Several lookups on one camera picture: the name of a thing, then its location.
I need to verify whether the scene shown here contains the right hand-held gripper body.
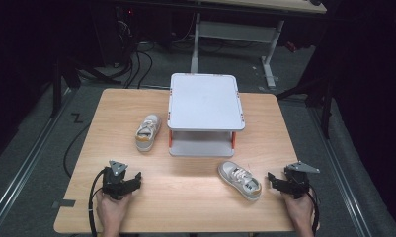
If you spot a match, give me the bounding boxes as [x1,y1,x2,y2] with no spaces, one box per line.
[283,160,321,200]

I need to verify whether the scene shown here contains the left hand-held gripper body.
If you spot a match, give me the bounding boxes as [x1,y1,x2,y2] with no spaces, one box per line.
[101,160,134,200]

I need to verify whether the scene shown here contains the white and yellow sneaker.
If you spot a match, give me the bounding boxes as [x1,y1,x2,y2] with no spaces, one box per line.
[134,113,162,153]
[216,160,263,202]

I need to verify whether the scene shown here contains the white two-tier shoe rack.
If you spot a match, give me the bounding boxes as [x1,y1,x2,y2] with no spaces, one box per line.
[166,72,246,158]

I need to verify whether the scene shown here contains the person's left hand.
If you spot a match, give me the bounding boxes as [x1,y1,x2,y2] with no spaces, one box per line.
[96,191,133,231]

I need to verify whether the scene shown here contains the person's right hand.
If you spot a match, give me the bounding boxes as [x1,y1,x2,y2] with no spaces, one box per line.
[280,191,318,231]

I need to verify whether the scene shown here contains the grey tape piece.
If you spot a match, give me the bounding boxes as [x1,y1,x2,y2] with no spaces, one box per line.
[50,198,77,209]

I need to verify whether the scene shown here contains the black metal stand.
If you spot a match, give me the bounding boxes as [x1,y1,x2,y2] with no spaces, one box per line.
[276,73,335,139]
[49,55,122,119]

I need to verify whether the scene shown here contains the black computer tower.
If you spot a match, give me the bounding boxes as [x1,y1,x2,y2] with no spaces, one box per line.
[93,4,137,67]

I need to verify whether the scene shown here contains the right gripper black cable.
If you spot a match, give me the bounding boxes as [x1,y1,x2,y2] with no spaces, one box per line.
[305,184,321,236]

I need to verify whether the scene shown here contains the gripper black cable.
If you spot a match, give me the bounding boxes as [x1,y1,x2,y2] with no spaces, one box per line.
[305,184,321,236]
[87,167,108,237]

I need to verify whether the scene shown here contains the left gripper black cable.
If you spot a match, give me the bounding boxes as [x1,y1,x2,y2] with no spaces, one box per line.
[87,167,108,237]

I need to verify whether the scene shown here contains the metal floor rail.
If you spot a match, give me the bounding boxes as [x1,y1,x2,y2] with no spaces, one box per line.
[0,88,78,231]
[307,106,374,237]

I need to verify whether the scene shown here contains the black cable on floor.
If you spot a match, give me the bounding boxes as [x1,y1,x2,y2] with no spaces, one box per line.
[62,121,93,180]

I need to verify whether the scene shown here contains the bundle of black floor cables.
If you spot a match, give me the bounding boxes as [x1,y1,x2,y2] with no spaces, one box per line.
[113,19,154,90]

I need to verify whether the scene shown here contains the desk with white frame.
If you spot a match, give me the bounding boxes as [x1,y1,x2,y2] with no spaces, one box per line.
[189,0,328,89]

